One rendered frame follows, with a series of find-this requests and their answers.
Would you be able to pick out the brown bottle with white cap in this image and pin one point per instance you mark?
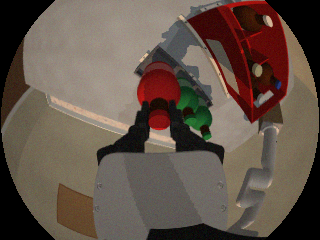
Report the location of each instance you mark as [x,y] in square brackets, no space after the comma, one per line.
[249,19]

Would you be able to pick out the green bottle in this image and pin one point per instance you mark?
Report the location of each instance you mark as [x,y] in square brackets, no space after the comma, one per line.
[189,101]
[204,119]

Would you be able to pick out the brown glass bottle with cream cap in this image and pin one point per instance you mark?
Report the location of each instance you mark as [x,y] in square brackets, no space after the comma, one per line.
[256,93]
[254,68]

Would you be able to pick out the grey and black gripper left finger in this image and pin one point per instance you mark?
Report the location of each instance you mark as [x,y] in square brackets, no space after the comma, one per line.
[135,139]

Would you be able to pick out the brown bottle with blue cap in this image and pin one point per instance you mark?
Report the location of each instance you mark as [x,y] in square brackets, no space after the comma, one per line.
[267,76]

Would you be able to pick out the red bottle crate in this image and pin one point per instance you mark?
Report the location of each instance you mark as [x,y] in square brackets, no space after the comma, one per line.
[215,28]

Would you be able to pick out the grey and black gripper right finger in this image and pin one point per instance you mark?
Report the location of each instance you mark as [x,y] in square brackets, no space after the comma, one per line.
[188,140]

